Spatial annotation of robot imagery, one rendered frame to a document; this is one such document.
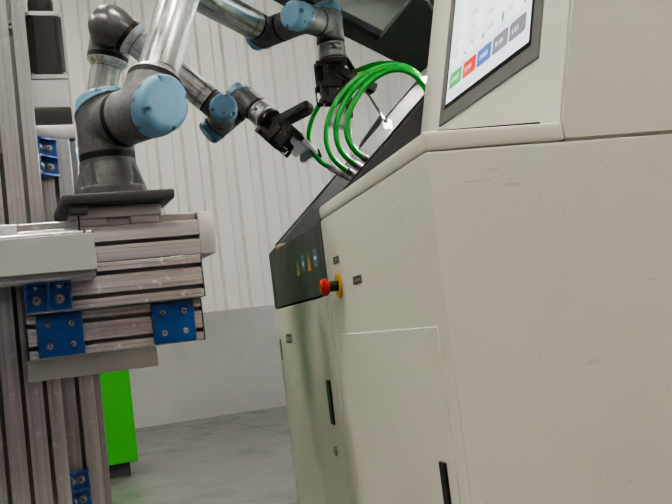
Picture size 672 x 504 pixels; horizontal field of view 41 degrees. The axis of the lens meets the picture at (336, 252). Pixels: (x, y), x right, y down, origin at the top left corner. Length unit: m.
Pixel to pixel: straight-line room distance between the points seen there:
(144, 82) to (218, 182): 7.23
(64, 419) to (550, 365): 1.17
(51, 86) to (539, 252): 1.30
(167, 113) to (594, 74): 0.85
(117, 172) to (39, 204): 0.24
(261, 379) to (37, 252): 7.30
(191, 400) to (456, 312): 7.59
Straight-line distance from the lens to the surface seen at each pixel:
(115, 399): 5.49
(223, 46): 9.45
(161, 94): 1.86
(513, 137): 1.36
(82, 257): 1.77
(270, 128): 2.58
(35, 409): 2.06
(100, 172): 1.93
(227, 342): 8.89
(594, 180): 1.41
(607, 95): 1.45
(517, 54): 1.61
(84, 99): 1.98
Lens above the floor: 0.72
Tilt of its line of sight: 5 degrees up
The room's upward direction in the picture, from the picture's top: 7 degrees counter-clockwise
